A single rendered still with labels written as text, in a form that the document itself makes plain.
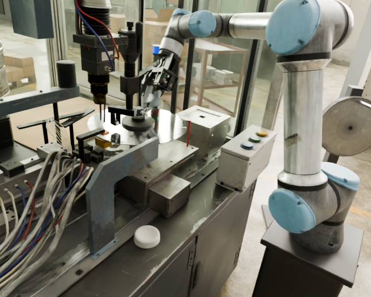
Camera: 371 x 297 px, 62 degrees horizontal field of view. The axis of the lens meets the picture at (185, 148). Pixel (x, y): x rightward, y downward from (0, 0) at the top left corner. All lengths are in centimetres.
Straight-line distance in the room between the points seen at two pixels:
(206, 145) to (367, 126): 94
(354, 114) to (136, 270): 137
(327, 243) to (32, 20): 98
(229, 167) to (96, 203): 51
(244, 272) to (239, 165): 93
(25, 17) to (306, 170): 79
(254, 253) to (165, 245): 118
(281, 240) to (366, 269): 130
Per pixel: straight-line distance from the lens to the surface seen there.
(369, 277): 219
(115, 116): 100
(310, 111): 73
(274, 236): 97
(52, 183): 84
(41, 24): 91
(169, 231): 91
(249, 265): 192
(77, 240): 89
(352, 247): 105
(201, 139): 123
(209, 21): 101
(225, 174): 110
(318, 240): 96
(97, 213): 77
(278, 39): 72
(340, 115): 178
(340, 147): 184
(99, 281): 80
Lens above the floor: 136
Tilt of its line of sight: 27 degrees down
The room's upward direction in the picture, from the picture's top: 6 degrees clockwise
